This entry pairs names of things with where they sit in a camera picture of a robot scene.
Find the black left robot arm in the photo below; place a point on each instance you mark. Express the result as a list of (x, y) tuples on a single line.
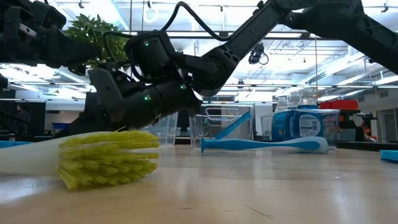
[(2, 82)]

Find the person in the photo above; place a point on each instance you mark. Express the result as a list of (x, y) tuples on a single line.
[(22, 116)]

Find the green plant in black pot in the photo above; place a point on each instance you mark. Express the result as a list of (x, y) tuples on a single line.
[(87, 28)]

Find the dark blue sponge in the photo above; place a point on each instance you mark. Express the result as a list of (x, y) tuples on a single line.
[(233, 126)]

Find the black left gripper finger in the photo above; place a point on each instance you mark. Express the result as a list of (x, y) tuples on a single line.
[(77, 70), (68, 51)]

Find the blue crate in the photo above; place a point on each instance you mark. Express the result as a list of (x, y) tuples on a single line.
[(60, 126)]

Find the red storage bin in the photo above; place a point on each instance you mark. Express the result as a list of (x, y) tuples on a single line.
[(339, 104)]

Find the black overhead camera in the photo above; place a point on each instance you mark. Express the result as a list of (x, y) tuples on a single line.
[(256, 54)]

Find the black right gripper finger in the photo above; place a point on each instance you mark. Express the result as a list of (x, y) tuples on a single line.
[(90, 121)]

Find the white cup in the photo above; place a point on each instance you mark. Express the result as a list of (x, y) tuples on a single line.
[(11, 138)]

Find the large black screen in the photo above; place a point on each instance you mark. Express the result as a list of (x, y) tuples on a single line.
[(38, 118)]

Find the blue white toothbrush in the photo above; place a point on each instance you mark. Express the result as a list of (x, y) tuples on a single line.
[(248, 144)]

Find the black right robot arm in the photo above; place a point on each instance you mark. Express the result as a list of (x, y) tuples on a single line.
[(248, 31)]

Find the yellow-green dish brush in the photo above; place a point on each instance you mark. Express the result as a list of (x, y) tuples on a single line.
[(102, 158)]

